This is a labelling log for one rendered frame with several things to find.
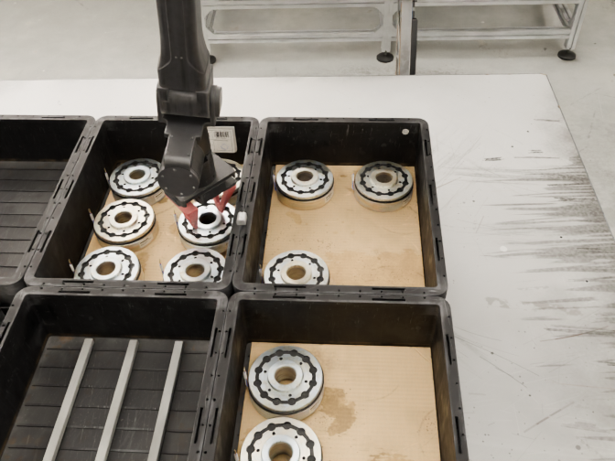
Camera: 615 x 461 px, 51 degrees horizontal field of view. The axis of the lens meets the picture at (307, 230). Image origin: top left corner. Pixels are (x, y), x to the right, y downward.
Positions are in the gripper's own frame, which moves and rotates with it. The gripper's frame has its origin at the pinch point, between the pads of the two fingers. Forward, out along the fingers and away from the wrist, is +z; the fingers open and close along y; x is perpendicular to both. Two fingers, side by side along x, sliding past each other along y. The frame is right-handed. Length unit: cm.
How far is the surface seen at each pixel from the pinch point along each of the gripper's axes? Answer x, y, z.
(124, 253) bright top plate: 3.2, -14.3, 1.0
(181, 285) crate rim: -14.2, -13.2, -6.4
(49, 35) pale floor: 238, 56, 94
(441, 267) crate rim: -36.5, 15.6, -6.2
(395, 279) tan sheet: -28.7, 15.6, 4.0
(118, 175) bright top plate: 20.9, -5.1, 1.8
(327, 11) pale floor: 158, 171, 95
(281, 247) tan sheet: -11.0, 6.7, 4.1
